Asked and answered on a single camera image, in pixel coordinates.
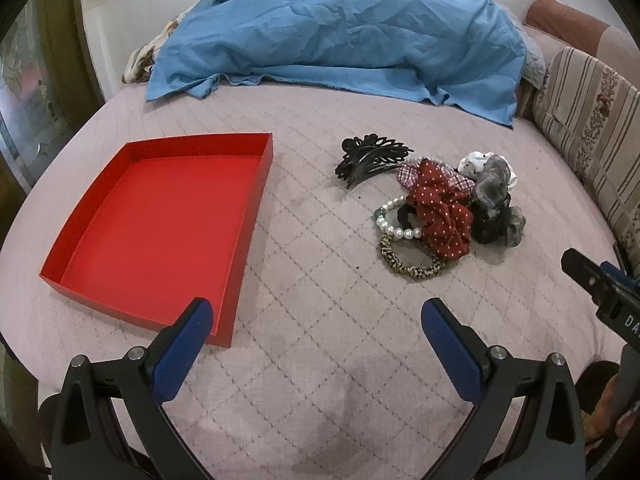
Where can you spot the pink bolster pillow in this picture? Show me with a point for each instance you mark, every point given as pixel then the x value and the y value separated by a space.
pixel 554 26

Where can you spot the pink quilted bed cover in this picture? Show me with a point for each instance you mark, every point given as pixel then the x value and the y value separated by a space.
pixel 329 375

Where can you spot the red plaid scrunchie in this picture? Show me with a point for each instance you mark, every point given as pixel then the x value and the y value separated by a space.
pixel 408 173

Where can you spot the grey sheer scrunchie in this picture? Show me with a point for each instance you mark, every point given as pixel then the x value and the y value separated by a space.
pixel 491 187

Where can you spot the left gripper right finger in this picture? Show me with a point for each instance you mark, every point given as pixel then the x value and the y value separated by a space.
pixel 525 422

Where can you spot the striped floral pillow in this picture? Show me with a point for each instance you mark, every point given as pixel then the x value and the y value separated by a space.
pixel 590 114

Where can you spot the red cardboard tray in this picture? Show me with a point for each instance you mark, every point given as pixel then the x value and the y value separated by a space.
pixel 165 221

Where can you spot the white cherry print scrunchie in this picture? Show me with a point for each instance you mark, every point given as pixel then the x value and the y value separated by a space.
pixel 473 163

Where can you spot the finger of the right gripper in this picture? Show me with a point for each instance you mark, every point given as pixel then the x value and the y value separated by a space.
pixel 585 273

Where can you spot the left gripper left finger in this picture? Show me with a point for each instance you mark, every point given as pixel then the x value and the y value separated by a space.
pixel 108 421

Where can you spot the blue cloth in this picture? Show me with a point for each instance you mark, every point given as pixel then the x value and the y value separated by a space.
pixel 463 53

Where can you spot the black claw hair clip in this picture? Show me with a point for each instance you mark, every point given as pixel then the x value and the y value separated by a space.
pixel 367 157

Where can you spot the red polka dot scrunchie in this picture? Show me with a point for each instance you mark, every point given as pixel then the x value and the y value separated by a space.
pixel 446 220

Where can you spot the dark grey scrunchie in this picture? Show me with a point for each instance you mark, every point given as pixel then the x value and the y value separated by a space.
pixel 497 222

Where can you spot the brown floral blanket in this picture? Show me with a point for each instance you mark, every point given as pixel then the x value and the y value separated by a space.
pixel 139 66

